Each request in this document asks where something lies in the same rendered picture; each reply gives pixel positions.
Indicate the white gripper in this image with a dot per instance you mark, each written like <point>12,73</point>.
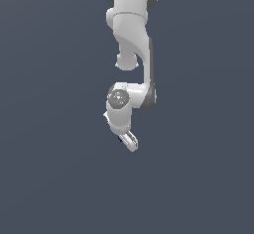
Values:
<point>119,120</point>

